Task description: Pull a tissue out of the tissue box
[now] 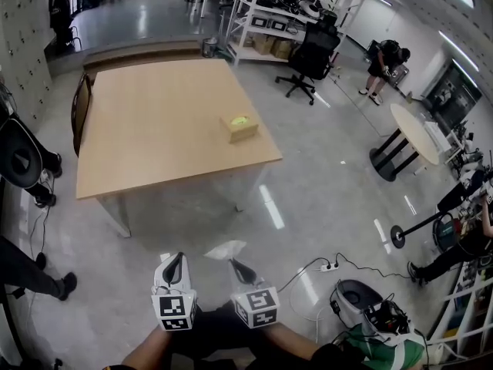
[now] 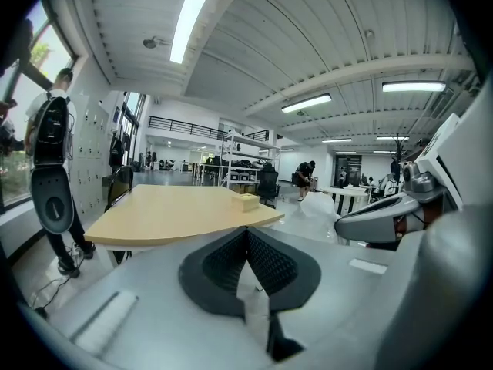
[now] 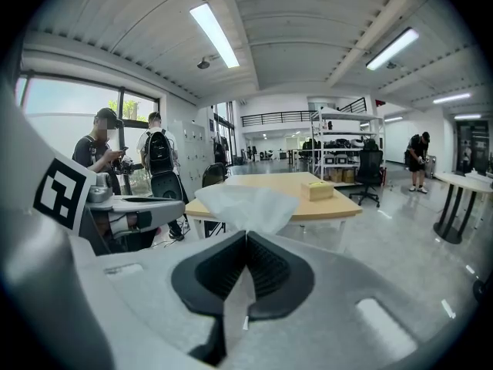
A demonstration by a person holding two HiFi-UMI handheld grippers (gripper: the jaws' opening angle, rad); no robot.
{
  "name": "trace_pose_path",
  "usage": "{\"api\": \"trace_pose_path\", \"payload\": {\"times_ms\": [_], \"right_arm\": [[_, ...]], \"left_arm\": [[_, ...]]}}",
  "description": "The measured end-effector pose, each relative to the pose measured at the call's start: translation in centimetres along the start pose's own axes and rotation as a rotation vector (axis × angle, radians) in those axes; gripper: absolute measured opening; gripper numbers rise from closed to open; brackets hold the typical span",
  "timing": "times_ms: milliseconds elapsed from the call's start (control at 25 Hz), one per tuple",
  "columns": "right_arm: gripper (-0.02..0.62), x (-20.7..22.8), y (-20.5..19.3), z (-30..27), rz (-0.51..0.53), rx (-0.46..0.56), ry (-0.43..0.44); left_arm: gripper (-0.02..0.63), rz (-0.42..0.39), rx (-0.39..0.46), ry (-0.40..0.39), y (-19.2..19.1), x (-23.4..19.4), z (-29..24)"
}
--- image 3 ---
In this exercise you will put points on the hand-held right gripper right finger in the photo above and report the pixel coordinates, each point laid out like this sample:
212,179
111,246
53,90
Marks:
346,295

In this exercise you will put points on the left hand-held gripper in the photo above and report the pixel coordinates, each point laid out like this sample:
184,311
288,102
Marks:
58,191

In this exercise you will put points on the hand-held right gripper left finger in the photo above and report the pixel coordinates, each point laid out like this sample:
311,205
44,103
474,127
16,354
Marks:
154,303

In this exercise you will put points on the white tissue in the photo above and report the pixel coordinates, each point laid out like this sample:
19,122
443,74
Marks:
246,206

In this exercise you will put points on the tan cardboard tissue box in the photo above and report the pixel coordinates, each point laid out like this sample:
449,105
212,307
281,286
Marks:
317,192

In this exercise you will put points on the black rounded chair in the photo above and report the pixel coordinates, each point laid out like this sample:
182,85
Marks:
166,185

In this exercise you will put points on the black hand-held device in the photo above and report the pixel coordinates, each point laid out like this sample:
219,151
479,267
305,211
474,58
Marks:
125,164

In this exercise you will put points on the black backpack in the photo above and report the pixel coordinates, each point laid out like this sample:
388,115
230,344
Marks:
159,152

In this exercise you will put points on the beige locker cabinet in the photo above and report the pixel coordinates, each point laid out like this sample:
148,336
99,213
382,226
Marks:
190,152

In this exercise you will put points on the coat rack with black clothes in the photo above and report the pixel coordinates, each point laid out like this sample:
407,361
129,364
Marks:
220,149

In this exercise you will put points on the brown cardboard box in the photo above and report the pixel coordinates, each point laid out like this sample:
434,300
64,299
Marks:
348,175
336,175

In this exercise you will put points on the black office chair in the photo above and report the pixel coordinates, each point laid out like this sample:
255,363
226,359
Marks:
367,168

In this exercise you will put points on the large black-framed window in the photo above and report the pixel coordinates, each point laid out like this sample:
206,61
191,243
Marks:
69,106

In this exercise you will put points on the white desk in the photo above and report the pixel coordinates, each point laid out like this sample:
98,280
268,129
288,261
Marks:
300,152

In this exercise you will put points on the black balcony railing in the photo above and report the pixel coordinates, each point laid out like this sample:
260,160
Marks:
277,118

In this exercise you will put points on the black ceiling fixture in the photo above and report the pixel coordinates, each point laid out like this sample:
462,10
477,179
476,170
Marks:
203,63

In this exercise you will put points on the round table with black base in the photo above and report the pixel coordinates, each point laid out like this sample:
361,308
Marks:
462,181

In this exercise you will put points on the white metal shelf rack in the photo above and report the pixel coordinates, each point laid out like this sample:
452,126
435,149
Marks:
346,129

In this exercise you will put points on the long ceiling light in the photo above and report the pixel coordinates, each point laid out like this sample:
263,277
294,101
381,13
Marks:
393,119
393,48
468,116
452,98
213,33

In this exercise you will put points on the black stair railing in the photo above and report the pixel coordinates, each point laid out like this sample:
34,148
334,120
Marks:
352,105

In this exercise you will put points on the dark glass door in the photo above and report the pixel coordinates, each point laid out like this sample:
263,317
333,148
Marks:
473,149

